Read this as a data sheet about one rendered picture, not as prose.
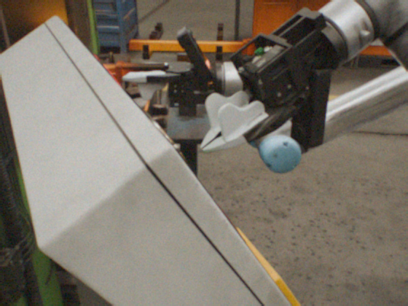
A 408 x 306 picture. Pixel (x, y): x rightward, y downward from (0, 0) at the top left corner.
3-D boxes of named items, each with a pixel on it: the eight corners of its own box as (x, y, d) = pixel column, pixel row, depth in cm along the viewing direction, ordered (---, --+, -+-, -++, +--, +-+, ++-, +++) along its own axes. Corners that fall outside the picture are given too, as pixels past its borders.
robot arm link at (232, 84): (243, 68, 91) (240, 57, 98) (221, 68, 91) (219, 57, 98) (241, 102, 94) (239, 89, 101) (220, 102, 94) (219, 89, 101)
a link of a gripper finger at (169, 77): (147, 84, 90) (189, 81, 92) (146, 77, 89) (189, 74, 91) (144, 77, 94) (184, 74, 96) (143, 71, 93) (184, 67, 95)
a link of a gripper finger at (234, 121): (185, 124, 53) (244, 79, 54) (207, 156, 57) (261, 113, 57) (195, 135, 50) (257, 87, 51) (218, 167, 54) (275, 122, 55)
